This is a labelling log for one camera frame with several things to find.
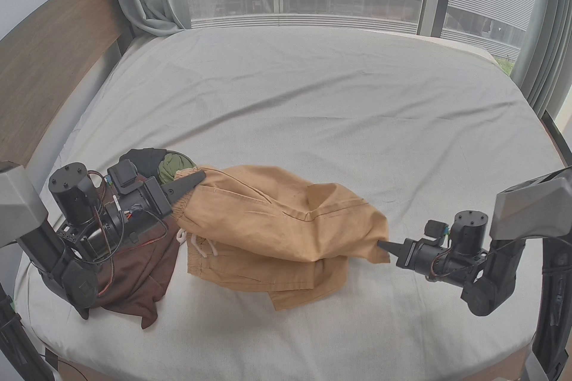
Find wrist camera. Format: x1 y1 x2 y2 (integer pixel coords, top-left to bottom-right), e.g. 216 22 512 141
106 160 140 195
424 219 449 244

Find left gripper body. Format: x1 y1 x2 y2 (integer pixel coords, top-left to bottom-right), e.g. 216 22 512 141
115 175 174 238

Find tan shorts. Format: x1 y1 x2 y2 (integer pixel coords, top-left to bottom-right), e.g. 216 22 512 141
172 164 389 312

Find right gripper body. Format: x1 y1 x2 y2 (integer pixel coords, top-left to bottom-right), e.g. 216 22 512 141
395 238 453 282

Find bed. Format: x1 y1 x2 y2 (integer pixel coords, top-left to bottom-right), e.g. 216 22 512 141
0 0 572 381

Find brown garment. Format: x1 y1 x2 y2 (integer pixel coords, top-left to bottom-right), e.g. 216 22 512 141
71 174 180 331

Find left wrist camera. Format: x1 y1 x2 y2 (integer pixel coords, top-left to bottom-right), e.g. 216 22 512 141
106 160 140 195

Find green garment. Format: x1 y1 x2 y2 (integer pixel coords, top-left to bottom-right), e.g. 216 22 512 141
157 152 198 185

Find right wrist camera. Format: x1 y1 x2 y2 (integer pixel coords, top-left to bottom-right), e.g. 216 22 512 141
424 219 449 244

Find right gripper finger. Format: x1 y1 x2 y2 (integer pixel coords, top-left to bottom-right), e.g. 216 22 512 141
377 238 406 259

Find black cable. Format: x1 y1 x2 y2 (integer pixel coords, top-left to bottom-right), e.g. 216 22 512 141
45 363 88 381

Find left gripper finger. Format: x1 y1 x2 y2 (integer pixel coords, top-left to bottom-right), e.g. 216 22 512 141
162 170 207 202

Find black garment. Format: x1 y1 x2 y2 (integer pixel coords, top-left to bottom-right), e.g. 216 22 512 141
118 147 170 184

